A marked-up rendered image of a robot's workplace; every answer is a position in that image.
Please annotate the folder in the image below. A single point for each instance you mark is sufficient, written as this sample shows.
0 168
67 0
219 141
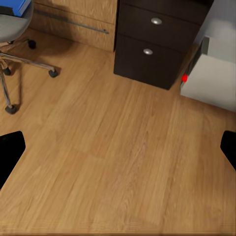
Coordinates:
14 7

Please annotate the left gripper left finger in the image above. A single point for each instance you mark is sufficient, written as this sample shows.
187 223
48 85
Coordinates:
12 146

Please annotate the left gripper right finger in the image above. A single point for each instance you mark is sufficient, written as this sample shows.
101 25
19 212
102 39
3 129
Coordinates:
228 146

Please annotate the desktop computer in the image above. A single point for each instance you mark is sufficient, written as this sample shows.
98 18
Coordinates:
211 74

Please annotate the cabinet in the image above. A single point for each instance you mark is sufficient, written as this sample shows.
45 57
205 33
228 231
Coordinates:
91 22
154 37

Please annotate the swivel chair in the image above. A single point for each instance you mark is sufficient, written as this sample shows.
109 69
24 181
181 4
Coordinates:
11 27

